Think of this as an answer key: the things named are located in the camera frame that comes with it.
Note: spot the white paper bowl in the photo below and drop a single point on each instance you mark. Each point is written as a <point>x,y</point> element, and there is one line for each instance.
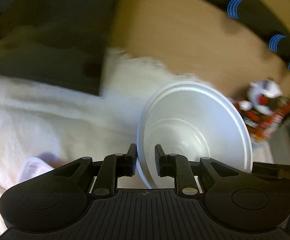
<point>191,119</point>

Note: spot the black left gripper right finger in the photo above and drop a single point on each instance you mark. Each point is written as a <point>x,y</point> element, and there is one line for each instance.
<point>178,167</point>

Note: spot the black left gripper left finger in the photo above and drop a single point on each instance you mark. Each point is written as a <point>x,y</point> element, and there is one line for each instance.
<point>112,168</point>

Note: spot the red cereal bag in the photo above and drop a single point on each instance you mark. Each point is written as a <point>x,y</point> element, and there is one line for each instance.
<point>262,127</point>

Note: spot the red white rectangular tray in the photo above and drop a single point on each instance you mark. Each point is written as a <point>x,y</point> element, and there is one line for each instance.
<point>38,165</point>

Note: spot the red white robot toy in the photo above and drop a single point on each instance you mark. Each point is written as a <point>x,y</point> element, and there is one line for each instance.
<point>263,98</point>

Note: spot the white textured cloth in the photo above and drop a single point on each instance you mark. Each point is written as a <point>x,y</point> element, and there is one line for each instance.
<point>37,119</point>

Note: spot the black power strip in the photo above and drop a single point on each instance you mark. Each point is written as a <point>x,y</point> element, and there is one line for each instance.
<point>255,15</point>

